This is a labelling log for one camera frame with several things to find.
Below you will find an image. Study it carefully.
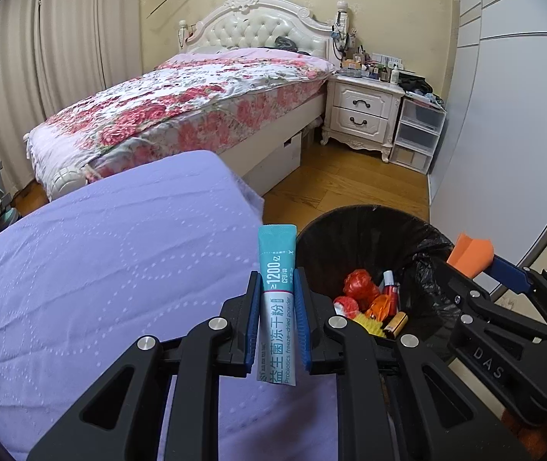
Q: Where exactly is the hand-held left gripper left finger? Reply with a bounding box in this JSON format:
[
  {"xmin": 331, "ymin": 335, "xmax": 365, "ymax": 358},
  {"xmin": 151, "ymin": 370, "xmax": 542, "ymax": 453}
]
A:
[{"xmin": 26, "ymin": 270, "xmax": 262, "ymax": 461}]

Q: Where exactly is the trash bin with black bag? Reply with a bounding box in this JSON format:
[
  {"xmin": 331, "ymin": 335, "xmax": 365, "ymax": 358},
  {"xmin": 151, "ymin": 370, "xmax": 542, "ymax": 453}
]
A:
[{"xmin": 295, "ymin": 206, "xmax": 457, "ymax": 363}]

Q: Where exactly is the white bed frame with headboard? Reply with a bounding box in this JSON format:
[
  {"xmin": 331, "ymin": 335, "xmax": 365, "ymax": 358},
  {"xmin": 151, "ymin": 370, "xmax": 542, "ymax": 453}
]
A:
[{"xmin": 24, "ymin": 0, "xmax": 339, "ymax": 202}]

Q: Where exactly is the orange paper piece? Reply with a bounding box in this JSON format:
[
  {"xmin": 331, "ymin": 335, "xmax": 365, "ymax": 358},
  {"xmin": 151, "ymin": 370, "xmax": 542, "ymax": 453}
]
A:
[{"xmin": 446, "ymin": 233, "xmax": 494, "ymax": 279}]

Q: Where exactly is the small red white tube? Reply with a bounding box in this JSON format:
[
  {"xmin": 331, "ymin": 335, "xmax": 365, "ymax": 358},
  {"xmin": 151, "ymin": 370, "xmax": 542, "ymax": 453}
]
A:
[{"xmin": 381, "ymin": 271, "xmax": 400, "ymax": 318}]

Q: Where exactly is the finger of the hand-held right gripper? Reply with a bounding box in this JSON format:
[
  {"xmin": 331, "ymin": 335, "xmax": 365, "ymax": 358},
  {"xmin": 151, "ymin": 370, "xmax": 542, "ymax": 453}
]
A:
[
  {"xmin": 434, "ymin": 259, "xmax": 547, "ymax": 343},
  {"xmin": 487, "ymin": 255, "xmax": 547, "ymax": 318}
]

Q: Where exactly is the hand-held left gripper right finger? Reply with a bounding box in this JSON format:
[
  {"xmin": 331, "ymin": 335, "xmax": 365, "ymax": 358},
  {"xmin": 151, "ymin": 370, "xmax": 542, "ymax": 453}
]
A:
[{"xmin": 295, "ymin": 266, "xmax": 534, "ymax": 461}]

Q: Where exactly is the beige curtain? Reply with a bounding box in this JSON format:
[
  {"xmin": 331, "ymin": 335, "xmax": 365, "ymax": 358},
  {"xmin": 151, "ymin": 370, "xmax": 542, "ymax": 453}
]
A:
[{"xmin": 0, "ymin": 0, "xmax": 144, "ymax": 202}]

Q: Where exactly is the red foam fruit net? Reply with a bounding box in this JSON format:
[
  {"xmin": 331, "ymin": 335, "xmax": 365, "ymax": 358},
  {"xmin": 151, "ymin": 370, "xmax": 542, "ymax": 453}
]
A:
[{"xmin": 333, "ymin": 297, "xmax": 359, "ymax": 318}]

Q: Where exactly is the wall socket strip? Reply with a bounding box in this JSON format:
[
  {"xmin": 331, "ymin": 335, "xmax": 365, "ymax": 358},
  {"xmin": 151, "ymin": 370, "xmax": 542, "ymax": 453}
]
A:
[{"xmin": 372, "ymin": 53, "xmax": 404, "ymax": 69}]

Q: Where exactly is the white nightstand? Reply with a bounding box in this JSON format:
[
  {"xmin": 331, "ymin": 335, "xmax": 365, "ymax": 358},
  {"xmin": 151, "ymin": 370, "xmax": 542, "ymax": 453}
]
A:
[{"xmin": 320, "ymin": 74, "xmax": 406, "ymax": 163}]

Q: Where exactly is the floral quilt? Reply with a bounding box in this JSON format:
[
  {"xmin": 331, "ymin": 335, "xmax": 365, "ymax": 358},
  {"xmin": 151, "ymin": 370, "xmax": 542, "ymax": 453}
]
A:
[{"xmin": 26, "ymin": 48, "xmax": 336, "ymax": 188}]

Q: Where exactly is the clear plastic drawer unit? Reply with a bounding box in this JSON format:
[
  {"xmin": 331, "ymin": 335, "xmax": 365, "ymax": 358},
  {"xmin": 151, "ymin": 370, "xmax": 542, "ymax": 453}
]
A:
[{"xmin": 391, "ymin": 96, "xmax": 447, "ymax": 174}]

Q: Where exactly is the white wardrobe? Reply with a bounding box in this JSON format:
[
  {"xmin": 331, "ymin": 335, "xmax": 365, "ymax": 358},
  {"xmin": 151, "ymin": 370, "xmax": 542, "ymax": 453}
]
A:
[{"xmin": 427, "ymin": 0, "xmax": 547, "ymax": 298}]

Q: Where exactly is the teal white powder sachet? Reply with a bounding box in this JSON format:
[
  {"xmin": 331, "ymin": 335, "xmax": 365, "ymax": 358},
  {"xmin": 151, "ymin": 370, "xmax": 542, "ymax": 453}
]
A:
[{"xmin": 257, "ymin": 224, "xmax": 298, "ymax": 388}]

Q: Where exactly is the pile of dark clothes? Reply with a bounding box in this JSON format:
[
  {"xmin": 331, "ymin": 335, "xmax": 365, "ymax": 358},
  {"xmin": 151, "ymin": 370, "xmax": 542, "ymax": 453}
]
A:
[{"xmin": 398, "ymin": 70, "xmax": 444, "ymax": 105}]

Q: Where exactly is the red plastic bag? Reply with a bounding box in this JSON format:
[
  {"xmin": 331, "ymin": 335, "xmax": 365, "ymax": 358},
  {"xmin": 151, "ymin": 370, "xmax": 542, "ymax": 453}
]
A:
[{"xmin": 343, "ymin": 269, "xmax": 381, "ymax": 305}]

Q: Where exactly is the orange wrapper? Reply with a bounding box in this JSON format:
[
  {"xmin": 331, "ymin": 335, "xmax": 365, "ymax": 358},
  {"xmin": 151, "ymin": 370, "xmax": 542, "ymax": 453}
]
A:
[{"xmin": 365, "ymin": 295, "xmax": 392, "ymax": 321}]

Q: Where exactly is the yellow foam fruit net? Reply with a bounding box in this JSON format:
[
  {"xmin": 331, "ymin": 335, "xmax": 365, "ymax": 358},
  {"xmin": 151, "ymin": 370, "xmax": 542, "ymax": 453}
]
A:
[{"xmin": 357, "ymin": 313, "xmax": 385, "ymax": 338}]

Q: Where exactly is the white cardboard box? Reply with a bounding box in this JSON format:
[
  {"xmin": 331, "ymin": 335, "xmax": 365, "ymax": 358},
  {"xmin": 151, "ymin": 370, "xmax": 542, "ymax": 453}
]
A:
[{"xmin": 240, "ymin": 132, "xmax": 303, "ymax": 197}]

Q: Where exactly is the purple table cloth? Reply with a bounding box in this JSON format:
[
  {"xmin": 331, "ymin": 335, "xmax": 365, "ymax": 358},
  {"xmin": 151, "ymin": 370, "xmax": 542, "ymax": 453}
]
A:
[{"xmin": 0, "ymin": 150, "xmax": 341, "ymax": 461}]

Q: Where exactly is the cluster of small bottles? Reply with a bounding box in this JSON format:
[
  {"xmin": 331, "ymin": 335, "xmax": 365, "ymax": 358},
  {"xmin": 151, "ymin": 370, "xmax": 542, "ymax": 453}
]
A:
[{"xmin": 341, "ymin": 45, "xmax": 390, "ymax": 82}]

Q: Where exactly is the gold battery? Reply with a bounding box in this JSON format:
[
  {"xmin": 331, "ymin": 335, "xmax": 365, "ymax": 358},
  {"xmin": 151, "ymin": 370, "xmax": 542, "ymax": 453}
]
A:
[{"xmin": 383, "ymin": 311, "xmax": 409, "ymax": 338}]

